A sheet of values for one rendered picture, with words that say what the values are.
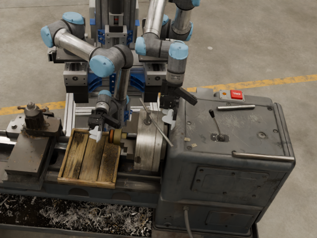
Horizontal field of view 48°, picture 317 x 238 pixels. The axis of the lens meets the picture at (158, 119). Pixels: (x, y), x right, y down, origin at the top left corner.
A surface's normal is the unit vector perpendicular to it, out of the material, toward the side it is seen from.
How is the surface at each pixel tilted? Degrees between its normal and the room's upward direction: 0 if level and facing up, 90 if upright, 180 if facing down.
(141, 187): 0
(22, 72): 0
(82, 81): 90
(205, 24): 0
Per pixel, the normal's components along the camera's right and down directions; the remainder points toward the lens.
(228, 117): 0.10, -0.68
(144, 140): 0.04, -0.05
